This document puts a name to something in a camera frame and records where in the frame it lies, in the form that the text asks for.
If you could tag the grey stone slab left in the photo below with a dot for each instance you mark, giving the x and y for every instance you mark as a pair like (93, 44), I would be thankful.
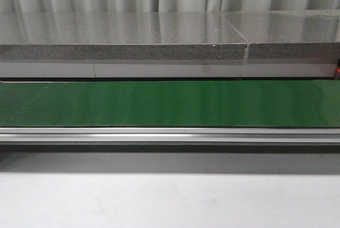
(119, 36)

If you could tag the grey stone slab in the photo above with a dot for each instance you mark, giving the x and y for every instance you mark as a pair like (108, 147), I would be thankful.
(310, 35)
(119, 36)

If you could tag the aluminium conveyor frame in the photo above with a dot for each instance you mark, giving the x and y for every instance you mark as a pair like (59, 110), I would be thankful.
(162, 136)

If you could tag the grey stone slab right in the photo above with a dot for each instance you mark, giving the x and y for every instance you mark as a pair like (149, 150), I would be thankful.
(310, 35)

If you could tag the green conveyor belt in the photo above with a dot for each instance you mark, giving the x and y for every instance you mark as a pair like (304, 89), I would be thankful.
(283, 103)

